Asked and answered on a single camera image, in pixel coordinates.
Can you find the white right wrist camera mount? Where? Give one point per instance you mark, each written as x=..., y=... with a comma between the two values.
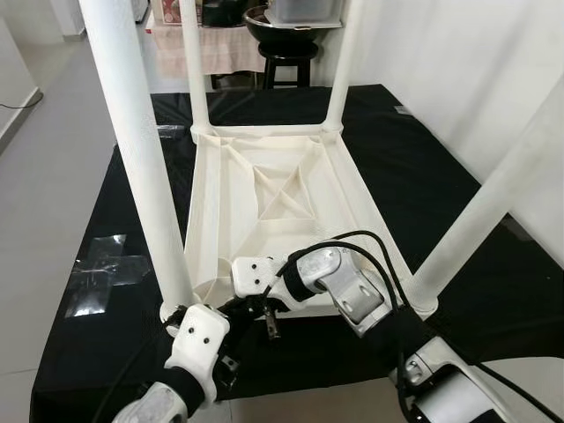
x=256, y=273

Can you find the pink towel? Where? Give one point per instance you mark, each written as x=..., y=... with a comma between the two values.
x=220, y=48

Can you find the white plastic table top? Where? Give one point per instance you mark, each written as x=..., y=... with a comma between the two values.
x=282, y=176

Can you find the clear plastic wrap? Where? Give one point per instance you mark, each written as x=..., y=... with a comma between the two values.
x=106, y=273

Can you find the red printed carton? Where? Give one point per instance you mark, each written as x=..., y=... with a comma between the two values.
x=167, y=11

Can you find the translucent storage box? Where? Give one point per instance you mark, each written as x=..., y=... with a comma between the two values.
x=304, y=11

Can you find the black metal wok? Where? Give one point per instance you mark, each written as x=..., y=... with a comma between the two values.
x=282, y=31

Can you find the grey tape piece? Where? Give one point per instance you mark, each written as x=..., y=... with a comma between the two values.
x=515, y=225
x=404, y=110

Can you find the clear plastic bag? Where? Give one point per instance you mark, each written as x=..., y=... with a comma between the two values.
x=172, y=130

